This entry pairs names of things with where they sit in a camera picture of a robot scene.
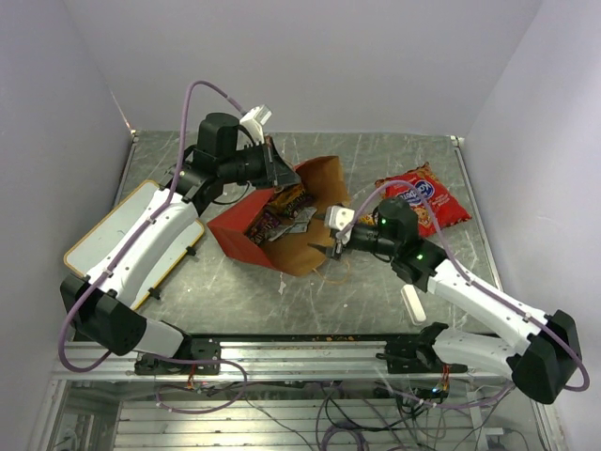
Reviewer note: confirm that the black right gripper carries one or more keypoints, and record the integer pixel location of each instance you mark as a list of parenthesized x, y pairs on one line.
[(338, 249)]

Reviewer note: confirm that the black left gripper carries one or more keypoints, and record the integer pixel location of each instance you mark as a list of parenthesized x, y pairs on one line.
[(282, 172)]

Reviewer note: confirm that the red brown paper bag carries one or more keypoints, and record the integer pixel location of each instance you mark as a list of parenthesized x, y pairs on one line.
[(294, 254)]

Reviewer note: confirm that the yellow candy packet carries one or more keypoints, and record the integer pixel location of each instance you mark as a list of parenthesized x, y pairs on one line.
[(368, 219)]

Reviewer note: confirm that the red cookie snack bag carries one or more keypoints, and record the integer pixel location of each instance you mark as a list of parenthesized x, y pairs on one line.
[(447, 210)]

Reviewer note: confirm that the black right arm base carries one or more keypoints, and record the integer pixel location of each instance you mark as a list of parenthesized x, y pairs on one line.
[(413, 353)]

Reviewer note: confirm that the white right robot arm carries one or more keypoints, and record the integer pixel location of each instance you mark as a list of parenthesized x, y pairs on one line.
[(537, 351)]

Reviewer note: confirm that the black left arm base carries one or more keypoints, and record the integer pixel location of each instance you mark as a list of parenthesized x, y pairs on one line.
[(197, 354)]

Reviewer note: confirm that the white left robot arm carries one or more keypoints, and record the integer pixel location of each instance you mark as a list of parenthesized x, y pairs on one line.
[(228, 150)]

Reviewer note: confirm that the silver foil snack packet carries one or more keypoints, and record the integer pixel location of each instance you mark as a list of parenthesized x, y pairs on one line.
[(299, 225)]

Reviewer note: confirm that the purple brown candy packet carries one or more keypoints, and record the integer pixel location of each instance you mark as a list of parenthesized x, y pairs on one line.
[(265, 222)]

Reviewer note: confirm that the white eraser block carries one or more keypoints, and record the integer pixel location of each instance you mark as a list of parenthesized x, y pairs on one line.
[(413, 304)]

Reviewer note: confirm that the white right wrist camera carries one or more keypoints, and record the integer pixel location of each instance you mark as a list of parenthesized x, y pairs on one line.
[(338, 217)]

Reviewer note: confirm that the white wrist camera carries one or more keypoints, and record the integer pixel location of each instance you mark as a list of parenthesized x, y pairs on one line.
[(338, 217), (254, 121)]

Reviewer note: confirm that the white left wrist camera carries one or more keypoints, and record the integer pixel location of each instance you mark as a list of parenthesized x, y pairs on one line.
[(254, 121)]

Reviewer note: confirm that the aluminium frame rail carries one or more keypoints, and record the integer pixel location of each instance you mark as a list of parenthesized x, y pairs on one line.
[(265, 361)]

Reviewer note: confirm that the small whiteboard yellow frame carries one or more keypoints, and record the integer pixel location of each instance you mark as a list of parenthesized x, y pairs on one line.
[(108, 235)]

